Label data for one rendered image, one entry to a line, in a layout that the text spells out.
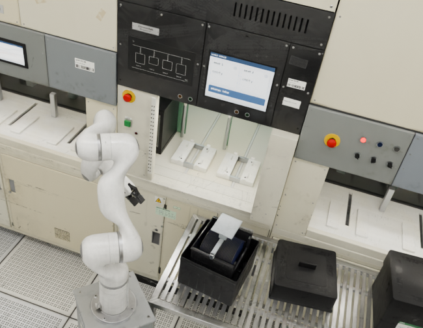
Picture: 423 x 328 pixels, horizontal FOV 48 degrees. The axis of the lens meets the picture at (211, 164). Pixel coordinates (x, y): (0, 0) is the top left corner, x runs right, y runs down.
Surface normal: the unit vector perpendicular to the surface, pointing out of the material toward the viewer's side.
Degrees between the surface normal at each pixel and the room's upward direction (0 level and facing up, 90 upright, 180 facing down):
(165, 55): 90
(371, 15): 90
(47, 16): 90
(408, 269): 0
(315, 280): 0
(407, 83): 90
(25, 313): 0
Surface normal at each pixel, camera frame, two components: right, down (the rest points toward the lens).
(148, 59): -0.30, 0.56
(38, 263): 0.13, -0.78
